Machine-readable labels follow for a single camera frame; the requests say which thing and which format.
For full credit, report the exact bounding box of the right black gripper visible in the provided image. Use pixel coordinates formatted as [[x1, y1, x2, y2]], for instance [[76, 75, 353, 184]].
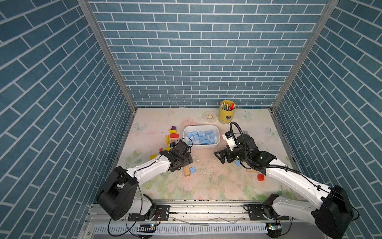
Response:
[[213, 144, 249, 163]]

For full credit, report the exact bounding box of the white rectangular dish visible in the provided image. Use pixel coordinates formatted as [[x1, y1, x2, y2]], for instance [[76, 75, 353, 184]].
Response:
[[182, 124, 220, 149]]

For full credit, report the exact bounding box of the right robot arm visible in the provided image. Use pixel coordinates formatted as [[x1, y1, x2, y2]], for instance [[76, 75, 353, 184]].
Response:
[[215, 132, 359, 239]]

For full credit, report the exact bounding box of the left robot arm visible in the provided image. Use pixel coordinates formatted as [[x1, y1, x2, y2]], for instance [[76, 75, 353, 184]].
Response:
[[95, 139, 193, 221]]

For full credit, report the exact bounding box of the natural wood block lower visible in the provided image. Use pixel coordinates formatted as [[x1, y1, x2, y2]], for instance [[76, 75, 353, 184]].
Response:
[[183, 165, 191, 177]]

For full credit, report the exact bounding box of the natural wood flat block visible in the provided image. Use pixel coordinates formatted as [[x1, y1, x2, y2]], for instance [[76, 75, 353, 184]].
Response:
[[246, 169, 260, 173]]

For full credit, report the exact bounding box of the red rectangular block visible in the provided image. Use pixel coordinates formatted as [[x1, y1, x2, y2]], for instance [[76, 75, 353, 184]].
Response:
[[170, 133, 179, 139]]

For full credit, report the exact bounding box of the red cube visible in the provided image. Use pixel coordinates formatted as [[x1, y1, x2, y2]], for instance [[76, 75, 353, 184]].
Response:
[[257, 174, 265, 182]]

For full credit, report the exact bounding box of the yellow pen cup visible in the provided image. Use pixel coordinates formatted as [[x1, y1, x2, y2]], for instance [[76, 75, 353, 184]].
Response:
[[218, 100, 236, 124]]

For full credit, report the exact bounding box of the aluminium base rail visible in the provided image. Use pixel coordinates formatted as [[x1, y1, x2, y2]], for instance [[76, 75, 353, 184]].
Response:
[[79, 201, 327, 239]]

